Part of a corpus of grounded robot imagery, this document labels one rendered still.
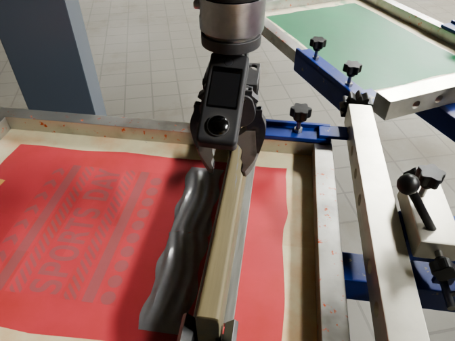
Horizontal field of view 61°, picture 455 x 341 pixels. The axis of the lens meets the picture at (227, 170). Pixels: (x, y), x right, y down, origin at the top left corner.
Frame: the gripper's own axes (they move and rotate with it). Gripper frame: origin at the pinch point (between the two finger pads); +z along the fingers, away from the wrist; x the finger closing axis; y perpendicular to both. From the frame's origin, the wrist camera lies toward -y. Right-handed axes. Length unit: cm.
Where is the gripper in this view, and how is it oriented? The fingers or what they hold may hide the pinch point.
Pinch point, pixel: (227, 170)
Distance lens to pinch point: 57.1
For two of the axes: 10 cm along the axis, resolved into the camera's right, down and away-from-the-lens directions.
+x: -9.9, -0.9, 0.9
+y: 1.3, -6.6, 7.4
